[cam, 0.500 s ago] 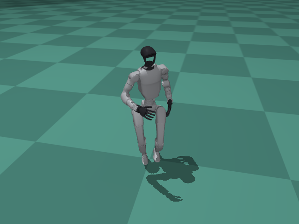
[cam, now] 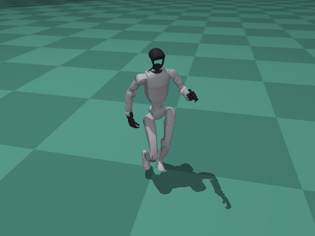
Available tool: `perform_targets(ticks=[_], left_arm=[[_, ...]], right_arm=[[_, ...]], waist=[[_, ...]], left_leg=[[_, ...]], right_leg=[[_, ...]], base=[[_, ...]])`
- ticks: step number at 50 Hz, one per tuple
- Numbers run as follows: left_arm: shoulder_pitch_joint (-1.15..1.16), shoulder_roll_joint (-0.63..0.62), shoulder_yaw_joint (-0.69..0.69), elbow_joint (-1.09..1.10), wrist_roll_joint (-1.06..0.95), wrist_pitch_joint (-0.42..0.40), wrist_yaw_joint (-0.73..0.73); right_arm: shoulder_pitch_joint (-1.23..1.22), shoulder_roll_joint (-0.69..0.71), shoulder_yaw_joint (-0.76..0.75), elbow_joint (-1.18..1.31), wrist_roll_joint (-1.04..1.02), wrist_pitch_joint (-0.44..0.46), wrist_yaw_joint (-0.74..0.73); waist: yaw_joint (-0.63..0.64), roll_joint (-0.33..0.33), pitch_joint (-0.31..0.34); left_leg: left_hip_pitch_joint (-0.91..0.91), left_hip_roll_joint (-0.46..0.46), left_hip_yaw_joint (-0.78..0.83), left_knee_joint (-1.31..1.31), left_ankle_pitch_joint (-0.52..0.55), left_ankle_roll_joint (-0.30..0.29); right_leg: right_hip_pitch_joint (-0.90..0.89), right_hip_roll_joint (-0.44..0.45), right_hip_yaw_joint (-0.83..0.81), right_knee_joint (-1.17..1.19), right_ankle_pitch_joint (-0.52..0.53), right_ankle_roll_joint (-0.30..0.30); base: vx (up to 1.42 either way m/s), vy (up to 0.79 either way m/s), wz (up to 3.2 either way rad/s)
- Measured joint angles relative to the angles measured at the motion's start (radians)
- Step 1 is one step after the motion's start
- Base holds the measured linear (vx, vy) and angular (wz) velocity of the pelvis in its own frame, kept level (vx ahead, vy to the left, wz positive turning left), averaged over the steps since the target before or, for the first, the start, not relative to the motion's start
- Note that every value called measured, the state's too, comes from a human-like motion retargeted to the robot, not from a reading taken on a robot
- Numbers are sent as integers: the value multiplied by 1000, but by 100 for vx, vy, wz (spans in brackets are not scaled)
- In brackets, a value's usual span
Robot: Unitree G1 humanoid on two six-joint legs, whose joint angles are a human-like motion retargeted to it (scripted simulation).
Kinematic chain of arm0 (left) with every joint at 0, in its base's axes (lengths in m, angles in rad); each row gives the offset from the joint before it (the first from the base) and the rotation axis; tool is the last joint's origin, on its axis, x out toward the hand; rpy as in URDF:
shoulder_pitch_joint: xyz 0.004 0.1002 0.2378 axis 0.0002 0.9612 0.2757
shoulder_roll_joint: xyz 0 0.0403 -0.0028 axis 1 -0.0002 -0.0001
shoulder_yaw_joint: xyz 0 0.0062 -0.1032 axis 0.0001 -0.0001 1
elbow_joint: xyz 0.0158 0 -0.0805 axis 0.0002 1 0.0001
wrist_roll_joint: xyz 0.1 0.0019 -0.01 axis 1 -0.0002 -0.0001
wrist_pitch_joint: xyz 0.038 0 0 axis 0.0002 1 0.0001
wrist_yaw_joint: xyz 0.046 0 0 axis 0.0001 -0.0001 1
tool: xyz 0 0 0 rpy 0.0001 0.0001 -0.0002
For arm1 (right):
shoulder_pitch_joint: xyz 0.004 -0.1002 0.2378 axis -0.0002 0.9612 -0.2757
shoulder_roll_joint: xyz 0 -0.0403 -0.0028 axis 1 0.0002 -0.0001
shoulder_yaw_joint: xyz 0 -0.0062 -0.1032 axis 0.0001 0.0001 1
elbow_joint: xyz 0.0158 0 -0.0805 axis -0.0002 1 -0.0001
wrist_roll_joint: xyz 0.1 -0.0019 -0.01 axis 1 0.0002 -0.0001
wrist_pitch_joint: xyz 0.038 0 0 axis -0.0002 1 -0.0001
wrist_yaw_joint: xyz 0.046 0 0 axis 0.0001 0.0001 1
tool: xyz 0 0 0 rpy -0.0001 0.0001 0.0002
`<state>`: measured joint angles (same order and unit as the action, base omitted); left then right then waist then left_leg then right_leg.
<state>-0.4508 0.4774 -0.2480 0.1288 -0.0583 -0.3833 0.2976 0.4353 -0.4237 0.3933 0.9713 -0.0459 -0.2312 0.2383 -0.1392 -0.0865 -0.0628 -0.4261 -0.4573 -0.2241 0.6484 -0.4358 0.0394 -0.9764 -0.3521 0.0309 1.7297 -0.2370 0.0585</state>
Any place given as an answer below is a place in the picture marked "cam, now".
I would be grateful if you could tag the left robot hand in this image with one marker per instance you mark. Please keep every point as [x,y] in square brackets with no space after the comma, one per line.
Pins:
[191,95]

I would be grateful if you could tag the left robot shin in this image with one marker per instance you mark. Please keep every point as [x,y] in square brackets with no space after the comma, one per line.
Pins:
[163,152]

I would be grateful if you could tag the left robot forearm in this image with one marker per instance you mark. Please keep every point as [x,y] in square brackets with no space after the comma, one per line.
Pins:
[185,92]

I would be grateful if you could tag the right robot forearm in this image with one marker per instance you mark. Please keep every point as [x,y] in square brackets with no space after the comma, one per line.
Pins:
[129,102]

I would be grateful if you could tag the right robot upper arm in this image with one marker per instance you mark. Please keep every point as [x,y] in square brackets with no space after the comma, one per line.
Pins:
[139,80]

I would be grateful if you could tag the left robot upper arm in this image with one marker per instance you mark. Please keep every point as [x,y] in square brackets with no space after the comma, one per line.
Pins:
[177,80]

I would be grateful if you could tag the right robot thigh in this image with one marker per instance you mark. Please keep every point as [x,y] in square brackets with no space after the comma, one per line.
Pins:
[151,133]

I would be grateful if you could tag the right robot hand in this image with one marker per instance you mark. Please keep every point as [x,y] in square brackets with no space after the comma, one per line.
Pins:
[131,121]

